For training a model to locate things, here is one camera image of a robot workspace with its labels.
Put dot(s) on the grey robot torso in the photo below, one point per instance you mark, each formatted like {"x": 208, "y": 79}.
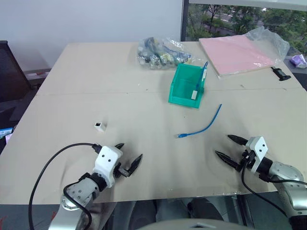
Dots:
{"x": 192, "y": 225}

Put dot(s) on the green plastic bin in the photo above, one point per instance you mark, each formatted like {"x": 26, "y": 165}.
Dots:
{"x": 183, "y": 95}

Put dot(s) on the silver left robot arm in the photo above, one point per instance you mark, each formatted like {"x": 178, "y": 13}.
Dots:
{"x": 80, "y": 191}

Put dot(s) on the dark window frame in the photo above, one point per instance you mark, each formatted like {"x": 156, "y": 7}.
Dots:
{"x": 184, "y": 20}

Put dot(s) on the black office chair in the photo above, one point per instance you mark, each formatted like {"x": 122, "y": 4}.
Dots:
{"x": 10, "y": 72}

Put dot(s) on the purple crumpled bag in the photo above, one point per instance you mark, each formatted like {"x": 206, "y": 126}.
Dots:
{"x": 298, "y": 60}

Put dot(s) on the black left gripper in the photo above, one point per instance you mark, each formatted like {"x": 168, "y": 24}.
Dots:
{"x": 122, "y": 171}

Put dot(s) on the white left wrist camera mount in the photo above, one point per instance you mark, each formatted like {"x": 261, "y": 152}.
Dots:
{"x": 107, "y": 160}

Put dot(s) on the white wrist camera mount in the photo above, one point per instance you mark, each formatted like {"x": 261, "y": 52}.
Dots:
{"x": 107, "y": 160}
{"x": 259, "y": 149}

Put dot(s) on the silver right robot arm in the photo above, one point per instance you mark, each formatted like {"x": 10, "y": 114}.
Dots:
{"x": 285, "y": 176}

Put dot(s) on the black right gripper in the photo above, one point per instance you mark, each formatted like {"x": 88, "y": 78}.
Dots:
{"x": 247, "y": 160}

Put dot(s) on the small black device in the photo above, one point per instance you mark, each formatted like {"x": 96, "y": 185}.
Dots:
{"x": 281, "y": 74}

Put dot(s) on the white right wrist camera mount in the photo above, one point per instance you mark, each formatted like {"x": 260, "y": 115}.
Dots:
{"x": 259, "y": 149}

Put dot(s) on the empty clear plastic bag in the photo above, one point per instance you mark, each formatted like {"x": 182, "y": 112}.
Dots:
{"x": 275, "y": 43}

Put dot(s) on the pink foam board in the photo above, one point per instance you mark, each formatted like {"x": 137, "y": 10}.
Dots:
{"x": 235, "y": 55}

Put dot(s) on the small white adapter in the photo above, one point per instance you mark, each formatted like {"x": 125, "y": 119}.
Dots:
{"x": 100, "y": 126}

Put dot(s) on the blue printed box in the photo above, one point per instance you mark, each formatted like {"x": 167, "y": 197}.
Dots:
{"x": 6, "y": 132}

